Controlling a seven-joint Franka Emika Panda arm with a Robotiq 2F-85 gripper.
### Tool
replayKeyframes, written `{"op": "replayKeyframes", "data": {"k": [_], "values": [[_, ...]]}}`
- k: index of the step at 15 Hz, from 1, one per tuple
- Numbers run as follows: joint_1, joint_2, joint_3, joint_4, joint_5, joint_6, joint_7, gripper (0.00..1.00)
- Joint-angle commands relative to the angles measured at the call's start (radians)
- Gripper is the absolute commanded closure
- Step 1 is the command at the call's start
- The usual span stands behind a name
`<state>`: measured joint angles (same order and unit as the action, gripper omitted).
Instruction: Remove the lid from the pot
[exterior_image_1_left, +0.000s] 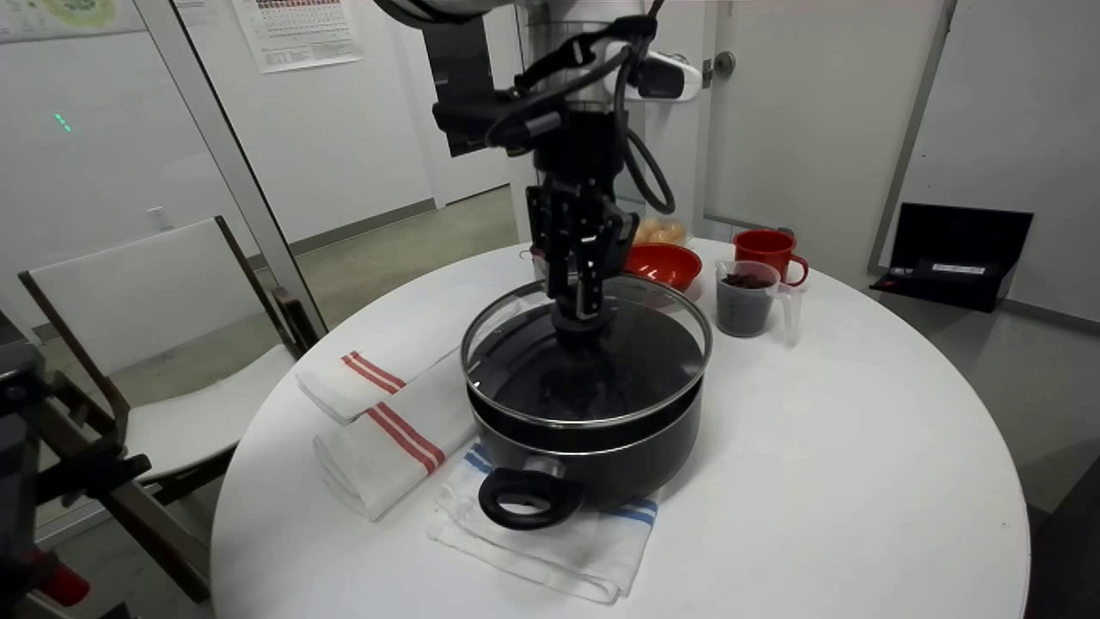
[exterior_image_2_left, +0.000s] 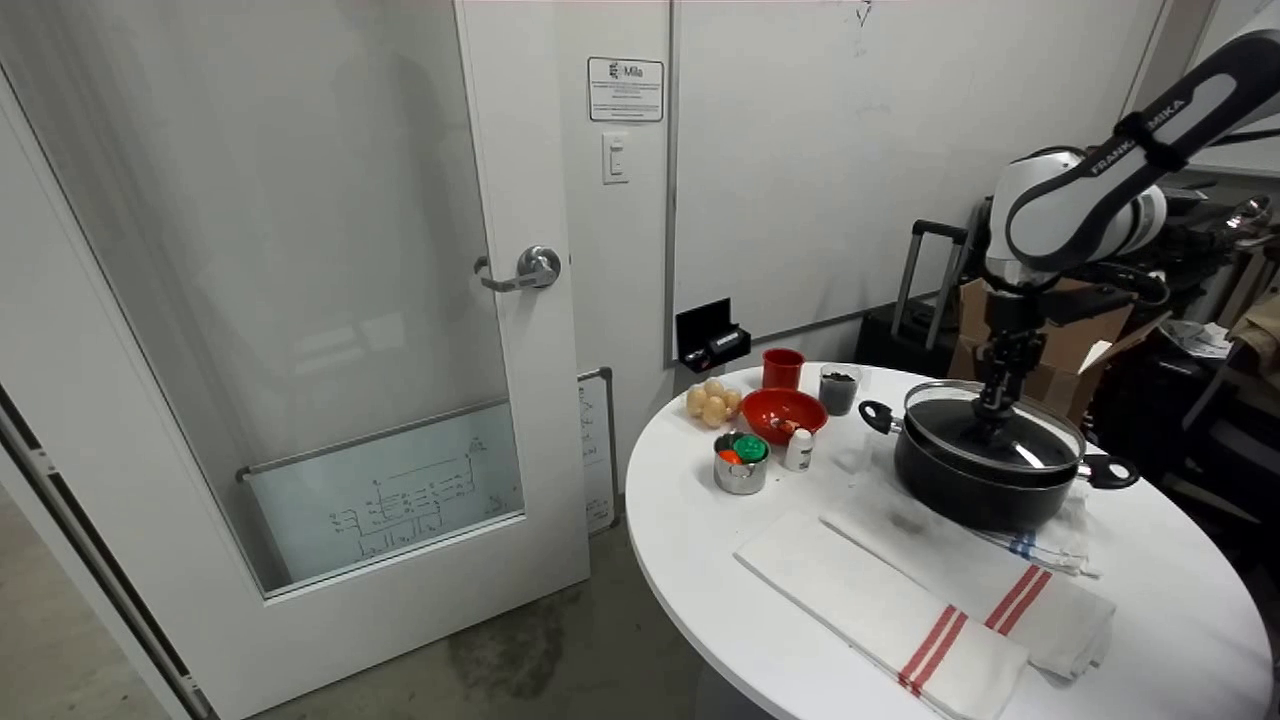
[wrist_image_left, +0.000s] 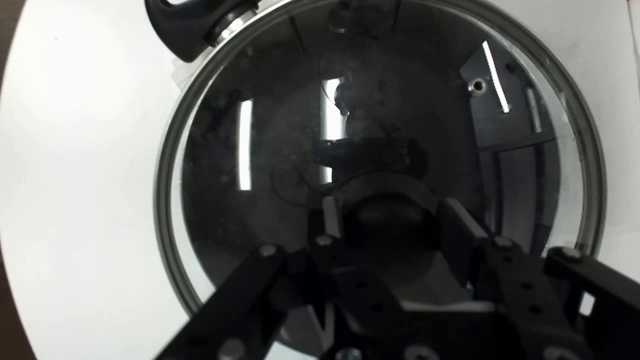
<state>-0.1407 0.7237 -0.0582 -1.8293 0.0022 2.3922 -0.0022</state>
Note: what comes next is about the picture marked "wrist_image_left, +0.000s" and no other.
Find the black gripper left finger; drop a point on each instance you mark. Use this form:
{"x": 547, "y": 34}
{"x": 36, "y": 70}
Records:
{"x": 247, "y": 292}

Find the black cooking pot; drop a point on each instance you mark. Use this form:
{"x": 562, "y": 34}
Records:
{"x": 180, "y": 27}

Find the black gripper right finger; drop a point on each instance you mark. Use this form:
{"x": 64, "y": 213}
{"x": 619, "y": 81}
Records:
{"x": 526, "y": 287}

